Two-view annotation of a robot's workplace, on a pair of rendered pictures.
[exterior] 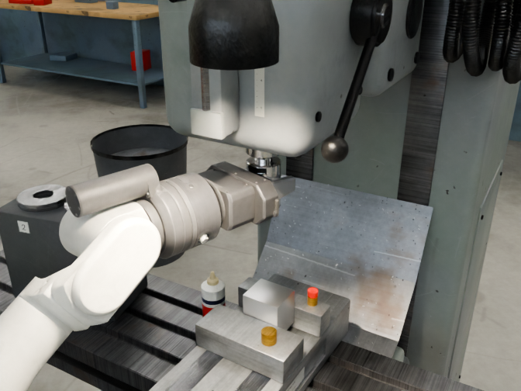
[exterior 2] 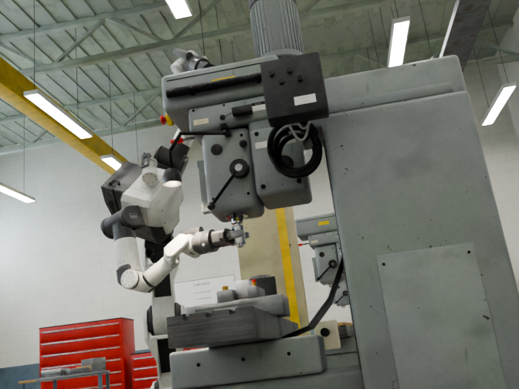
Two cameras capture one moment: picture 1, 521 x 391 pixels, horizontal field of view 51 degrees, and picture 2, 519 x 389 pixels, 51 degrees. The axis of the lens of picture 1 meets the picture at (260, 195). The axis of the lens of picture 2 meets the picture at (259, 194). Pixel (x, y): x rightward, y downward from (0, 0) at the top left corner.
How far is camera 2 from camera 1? 2.06 m
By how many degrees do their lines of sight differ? 78
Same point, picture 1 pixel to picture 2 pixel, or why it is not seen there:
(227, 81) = (204, 196)
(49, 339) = (161, 263)
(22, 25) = not seen: outside the picture
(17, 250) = not seen: hidden behind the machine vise
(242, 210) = (215, 237)
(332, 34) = (220, 176)
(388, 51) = (258, 178)
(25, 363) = (156, 267)
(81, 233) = not seen: hidden behind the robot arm
